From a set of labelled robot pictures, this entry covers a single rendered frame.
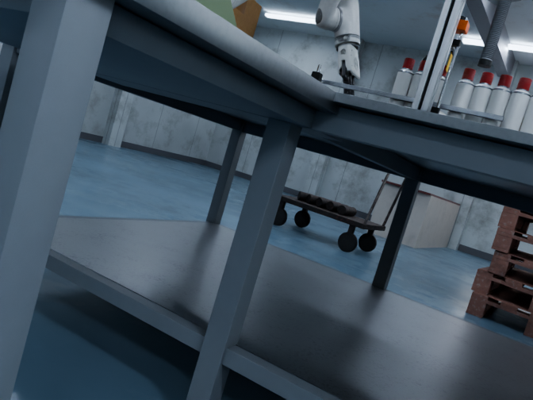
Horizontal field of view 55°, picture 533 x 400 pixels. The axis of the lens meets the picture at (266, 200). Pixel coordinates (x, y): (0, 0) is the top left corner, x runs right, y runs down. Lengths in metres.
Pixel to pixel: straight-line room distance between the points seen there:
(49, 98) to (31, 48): 0.06
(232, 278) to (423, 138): 0.51
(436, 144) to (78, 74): 0.68
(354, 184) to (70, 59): 9.96
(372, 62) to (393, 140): 9.85
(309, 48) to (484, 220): 5.07
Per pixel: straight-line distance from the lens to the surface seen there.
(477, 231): 9.84
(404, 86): 1.70
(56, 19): 0.61
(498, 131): 0.99
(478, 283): 3.99
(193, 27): 0.70
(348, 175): 10.54
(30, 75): 0.62
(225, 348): 1.22
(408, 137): 1.05
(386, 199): 7.66
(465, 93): 1.66
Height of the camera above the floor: 0.67
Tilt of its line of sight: 5 degrees down
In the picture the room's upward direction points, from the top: 17 degrees clockwise
